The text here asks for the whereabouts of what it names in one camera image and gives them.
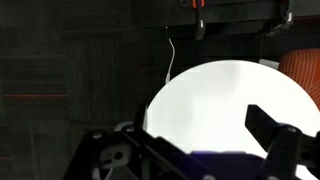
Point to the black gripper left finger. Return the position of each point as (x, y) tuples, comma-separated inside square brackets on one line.
[(156, 156)]

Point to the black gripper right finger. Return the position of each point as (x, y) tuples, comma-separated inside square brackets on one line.
[(283, 146)]

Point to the orange patterned sofa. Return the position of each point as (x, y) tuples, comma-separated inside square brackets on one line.
[(303, 66)]

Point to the black metal frame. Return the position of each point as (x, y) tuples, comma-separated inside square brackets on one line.
[(233, 11)]

